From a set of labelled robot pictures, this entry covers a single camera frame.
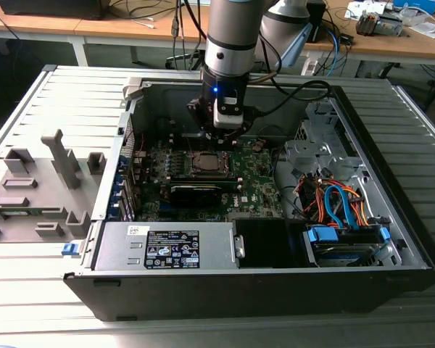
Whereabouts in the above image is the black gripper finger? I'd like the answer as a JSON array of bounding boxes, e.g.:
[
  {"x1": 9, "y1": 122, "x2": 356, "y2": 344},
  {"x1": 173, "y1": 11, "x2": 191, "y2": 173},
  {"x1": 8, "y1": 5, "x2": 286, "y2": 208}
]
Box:
[
  {"x1": 223, "y1": 107, "x2": 260, "y2": 143},
  {"x1": 186, "y1": 97, "x2": 219, "y2": 142}
]

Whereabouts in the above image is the metal CPU locking lever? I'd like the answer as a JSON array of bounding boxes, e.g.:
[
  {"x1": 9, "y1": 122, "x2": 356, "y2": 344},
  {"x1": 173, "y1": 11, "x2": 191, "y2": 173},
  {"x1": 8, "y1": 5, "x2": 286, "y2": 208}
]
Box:
[
  {"x1": 183, "y1": 125, "x2": 196, "y2": 157},
  {"x1": 192, "y1": 169, "x2": 237, "y2": 178}
]

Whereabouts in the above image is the metal socket cover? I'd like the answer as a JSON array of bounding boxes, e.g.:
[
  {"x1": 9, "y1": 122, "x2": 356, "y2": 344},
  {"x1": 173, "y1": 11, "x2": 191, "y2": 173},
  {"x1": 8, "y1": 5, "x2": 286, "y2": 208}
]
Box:
[{"x1": 191, "y1": 150, "x2": 230, "y2": 174}]

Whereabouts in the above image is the silver green CPU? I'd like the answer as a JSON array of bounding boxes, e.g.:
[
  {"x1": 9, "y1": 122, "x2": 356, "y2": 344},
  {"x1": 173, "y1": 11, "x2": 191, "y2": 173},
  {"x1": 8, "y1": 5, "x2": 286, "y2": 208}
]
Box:
[{"x1": 197, "y1": 154, "x2": 222, "y2": 171}]

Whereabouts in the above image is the CPU socket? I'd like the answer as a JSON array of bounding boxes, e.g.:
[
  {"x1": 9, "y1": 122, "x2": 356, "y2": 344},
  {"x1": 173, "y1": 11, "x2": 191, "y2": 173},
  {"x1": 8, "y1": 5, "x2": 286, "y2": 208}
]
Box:
[{"x1": 188, "y1": 149, "x2": 230, "y2": 174}]

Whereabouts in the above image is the CPU cooler heatsink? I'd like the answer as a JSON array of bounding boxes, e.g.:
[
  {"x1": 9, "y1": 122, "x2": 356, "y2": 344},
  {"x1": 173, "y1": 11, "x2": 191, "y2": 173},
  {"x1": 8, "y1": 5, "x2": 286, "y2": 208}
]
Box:
[{"x1": 355, "y1": 9, "x2": 381, "y2": 37}]

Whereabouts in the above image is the black chair base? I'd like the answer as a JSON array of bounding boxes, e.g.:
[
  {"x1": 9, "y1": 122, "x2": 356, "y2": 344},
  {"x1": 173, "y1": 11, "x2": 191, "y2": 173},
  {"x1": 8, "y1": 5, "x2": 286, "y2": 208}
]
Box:
[{"x1": 165, "y1": 50, "x2": 206, "y2": 72}]

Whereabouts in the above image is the green motherboard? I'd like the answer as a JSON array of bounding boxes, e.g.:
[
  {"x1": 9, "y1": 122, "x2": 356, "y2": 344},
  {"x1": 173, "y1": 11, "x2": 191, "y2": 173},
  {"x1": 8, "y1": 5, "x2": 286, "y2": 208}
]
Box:
[{"x1": 132, "y1": 134, "x2": 289, "y2": 223}]

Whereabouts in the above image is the green RAM stick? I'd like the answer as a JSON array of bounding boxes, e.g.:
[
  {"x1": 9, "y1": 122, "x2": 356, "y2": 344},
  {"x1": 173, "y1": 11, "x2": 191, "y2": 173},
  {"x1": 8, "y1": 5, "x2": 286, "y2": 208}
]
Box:
[
  {"x1": 169, "y1": 175, "x2": 238, "y2": 192},
  {"x1": 0, "y1": 207, "x2": 36, "y2": 218}
]

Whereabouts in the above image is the silver metal drive cage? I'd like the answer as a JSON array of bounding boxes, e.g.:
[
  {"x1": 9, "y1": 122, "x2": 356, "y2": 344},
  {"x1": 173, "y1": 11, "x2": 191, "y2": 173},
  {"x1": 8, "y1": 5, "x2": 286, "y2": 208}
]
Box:
[{"x1": 283, "y1": 99, "x2": 368, "y2": 182}]

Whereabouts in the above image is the small black upright box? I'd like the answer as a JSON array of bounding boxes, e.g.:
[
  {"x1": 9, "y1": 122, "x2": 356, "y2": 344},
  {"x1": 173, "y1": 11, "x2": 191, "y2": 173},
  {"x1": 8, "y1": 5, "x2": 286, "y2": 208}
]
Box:
[{"x1": 306, "y1": 0, "x2": 328, "y2": 44}]

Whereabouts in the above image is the silver power supply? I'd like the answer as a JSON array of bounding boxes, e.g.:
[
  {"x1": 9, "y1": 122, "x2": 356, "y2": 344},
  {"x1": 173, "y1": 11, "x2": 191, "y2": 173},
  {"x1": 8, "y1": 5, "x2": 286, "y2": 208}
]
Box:
[{"x1": 93, "y1": 221, "x2": 246, "y2": 272}]

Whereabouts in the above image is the wooden desk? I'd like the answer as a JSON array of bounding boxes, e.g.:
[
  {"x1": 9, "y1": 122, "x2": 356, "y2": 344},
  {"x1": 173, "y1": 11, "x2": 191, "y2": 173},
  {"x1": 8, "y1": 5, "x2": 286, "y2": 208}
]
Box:
[
  {"x1": 0, "y1": 0, "x2": 210, "y2": 68},
  {"x1": 304, "y1": 0, "x2": 435, "y2": 79}
]

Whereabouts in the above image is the white paper sheet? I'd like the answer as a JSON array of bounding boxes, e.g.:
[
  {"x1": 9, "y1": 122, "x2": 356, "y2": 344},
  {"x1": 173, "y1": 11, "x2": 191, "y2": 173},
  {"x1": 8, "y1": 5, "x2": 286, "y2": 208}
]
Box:
[{"x1": 344, "y1": 0, "x2": 389, "y2": 21}]

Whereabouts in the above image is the grey parts rack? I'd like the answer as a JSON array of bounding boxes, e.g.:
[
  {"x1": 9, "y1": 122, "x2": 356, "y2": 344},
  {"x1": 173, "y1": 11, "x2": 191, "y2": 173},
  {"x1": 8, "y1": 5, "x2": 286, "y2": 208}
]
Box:
[{"x1": 0, "y1": 128, "x2": 108, "y2": 244}]

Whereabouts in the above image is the hard disk with blue carrier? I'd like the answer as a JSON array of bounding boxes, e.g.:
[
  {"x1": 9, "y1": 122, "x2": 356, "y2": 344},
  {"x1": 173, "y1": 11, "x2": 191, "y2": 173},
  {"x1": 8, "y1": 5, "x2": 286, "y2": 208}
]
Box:
[{"x1": 303, "y1": 223, "x2": 392, "y2": 269}]

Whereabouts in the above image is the grey drive unit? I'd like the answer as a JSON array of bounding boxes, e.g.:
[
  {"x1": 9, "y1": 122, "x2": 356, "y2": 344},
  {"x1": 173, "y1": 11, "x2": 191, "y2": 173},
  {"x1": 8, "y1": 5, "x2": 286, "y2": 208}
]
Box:
[{"x1": 376, "y1": 13, "x2": 405, "y2": 37}]

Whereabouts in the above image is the black computer box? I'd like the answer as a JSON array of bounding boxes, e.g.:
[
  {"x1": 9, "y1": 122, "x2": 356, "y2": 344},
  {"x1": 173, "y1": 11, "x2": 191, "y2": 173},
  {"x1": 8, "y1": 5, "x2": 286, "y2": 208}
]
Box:
[{"x1": 0, "y1": 0, "x2": 107, "y2": 21}]

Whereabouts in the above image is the black grey PC case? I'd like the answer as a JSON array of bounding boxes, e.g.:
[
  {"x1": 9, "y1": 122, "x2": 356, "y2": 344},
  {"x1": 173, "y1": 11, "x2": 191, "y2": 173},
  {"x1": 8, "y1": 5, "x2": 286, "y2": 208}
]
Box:
[{"x1": 62, "y1": 74, "x2": 435, "y2": 323}]

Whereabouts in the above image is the clear plastic bag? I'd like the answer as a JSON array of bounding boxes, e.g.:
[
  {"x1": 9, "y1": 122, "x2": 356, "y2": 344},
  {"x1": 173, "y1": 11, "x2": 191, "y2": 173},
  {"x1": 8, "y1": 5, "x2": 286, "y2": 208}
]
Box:
[{"x1": 402, "y1": 9, "x2": 435, "y2": 40}]

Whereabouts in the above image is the blue cardboard box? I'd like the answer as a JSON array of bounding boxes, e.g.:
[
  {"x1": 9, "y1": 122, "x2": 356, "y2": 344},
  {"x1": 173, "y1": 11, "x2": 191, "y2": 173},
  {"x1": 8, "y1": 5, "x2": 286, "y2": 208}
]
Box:
[{"x1": 393, "y1": 0, "x2": 435, "y2": 14}]

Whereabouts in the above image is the white depth camera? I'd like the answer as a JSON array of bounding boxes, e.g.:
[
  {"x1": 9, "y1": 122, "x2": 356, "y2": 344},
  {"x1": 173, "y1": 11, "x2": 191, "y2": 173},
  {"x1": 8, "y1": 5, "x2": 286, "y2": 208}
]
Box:
[{"x1": 212, "y1": 94, "x2": 246, "y2": 131}]

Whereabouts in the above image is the dark camera cable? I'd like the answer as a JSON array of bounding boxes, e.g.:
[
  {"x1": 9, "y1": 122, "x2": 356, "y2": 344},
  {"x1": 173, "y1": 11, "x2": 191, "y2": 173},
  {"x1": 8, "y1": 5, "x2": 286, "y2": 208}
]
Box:
[{"x1": 253, "y1": 80, "x2": 333, "y2": 117}]

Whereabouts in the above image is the grey case corner bracket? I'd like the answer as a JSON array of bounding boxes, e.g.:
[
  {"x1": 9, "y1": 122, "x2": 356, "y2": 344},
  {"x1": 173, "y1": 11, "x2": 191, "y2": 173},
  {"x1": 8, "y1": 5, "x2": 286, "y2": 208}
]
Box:
[{"x1": 122, "y1": 76, "x2": 146, "y2": 102}]

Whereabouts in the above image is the white cable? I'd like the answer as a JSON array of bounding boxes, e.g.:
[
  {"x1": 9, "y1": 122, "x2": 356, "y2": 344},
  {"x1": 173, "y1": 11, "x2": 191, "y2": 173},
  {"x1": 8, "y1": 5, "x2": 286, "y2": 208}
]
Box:
[{"x1": 131, "y1": 17, "x2": 156, "y2": 30}]

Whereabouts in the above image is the orange wire bundle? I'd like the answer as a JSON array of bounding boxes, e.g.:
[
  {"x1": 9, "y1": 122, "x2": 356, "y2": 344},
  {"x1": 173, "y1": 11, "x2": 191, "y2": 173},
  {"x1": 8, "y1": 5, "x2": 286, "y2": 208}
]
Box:
[{"x1": 299, "y1": 173, "x2": 371, "y2": 228}]

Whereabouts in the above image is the blue network cable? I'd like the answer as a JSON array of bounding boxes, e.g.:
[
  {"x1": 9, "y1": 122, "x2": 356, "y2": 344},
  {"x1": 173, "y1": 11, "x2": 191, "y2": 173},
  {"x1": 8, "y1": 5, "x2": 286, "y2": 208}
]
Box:
[{"x1": 326, "y1": 28, "x2": 346, "y2": 78}]

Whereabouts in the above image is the blue flat wire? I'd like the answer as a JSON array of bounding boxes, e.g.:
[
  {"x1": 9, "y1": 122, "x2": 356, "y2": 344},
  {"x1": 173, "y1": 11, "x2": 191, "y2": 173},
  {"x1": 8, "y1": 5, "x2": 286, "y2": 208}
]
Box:
[{"x1": 324, "y1": 183, "x2": 363, "y2": 231}]

